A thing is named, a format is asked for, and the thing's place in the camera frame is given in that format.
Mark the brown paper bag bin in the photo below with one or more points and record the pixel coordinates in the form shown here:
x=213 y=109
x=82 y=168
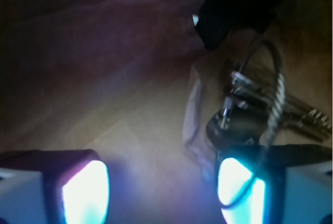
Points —
x=112 y=75

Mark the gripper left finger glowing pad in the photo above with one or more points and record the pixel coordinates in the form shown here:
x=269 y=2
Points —
x=66 y=186

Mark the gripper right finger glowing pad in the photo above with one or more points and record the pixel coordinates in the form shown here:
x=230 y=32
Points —
x=294 y=186

